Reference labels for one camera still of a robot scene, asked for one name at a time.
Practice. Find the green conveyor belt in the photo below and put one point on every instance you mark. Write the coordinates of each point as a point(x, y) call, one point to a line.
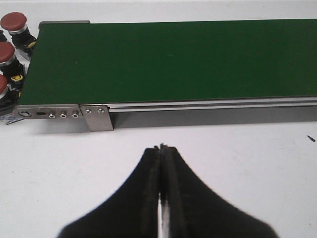
point(126, 63)

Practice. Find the aluminium conveyor side rail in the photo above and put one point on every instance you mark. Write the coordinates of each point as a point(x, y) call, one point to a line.
point(214, 104)

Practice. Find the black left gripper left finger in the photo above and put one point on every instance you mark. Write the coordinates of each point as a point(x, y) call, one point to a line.
point(131, 212)

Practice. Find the red mushroom push button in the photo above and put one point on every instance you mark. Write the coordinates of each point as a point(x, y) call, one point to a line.
point(10, 66)
point(8, 100)
point(15, 24)

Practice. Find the steel conveyor support bracket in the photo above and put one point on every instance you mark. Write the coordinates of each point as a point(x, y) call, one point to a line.
point(97, 117)

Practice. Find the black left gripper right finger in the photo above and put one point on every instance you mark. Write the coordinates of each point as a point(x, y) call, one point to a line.
point(190, 209)

